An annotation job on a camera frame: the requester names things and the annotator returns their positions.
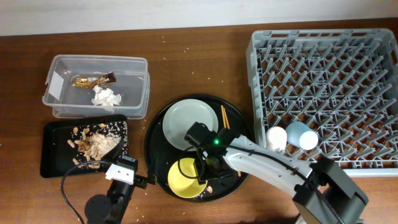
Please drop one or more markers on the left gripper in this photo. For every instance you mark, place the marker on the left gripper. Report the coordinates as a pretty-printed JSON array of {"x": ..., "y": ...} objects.
[{"x": 152, "y": 177}]

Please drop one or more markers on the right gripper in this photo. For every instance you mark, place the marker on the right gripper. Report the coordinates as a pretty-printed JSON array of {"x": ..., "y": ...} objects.
[{"x": 204, "y": 172}]

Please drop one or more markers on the yellow bowl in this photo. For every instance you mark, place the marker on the yellow bowl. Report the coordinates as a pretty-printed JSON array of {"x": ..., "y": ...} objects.
[{"x": 181, "y": 185}]

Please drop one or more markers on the peanut shells pile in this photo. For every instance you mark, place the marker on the peanut shells pile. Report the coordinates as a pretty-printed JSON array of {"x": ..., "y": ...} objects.
[{"x": 95, "y": 142}]

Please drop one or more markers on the grey plate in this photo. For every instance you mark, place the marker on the grey plate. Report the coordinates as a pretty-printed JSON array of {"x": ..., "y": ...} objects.
[{"x": 182, "y": 115}]

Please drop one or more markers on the pink cup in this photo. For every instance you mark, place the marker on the pink cup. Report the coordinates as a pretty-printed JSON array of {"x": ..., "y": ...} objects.
[{"x": 276, "y": 139}]

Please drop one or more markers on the white tissue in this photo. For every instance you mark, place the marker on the white tissue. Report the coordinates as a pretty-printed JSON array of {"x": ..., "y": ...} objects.
[{"x": 105, "y": 97}]

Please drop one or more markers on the blue cup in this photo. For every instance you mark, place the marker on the blue cup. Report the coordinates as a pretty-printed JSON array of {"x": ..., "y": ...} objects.
[{"x": 300, "y": 135}]

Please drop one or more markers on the gold foil wrapper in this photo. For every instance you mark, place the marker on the gold foil wrapper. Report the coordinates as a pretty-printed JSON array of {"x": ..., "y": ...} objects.
[{"x": 90, "y": 82}]

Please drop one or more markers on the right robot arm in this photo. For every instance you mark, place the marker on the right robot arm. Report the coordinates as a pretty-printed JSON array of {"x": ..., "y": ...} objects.
[{"x": 321, "y": 191}]

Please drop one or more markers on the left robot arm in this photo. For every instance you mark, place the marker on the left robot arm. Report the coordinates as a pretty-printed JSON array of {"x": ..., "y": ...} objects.
[{"x": 111, "y": 207}]

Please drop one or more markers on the grey dishwasher rack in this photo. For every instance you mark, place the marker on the grey dishwasher rack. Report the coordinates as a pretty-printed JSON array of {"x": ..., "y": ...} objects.
[{"x": 342, "y": 83}]

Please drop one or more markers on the scattered rice grains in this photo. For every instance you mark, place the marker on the scattered rice grains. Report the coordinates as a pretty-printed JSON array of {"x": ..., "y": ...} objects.
[{"x": 201, "y": 195}]

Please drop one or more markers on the round black serving tray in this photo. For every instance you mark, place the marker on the round black serving tray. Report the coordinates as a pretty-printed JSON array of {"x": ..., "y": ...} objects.
[{"x": 156, "y": 143}]

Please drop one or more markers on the black rectangular tray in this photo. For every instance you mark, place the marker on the black rectangular tray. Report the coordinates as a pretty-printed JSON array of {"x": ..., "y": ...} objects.
[{"x": 58, "y": 156}]

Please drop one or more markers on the clear plastic bin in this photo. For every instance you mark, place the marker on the clear plastic bin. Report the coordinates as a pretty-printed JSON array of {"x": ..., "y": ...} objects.
[{"x": 68, "y": 101}]

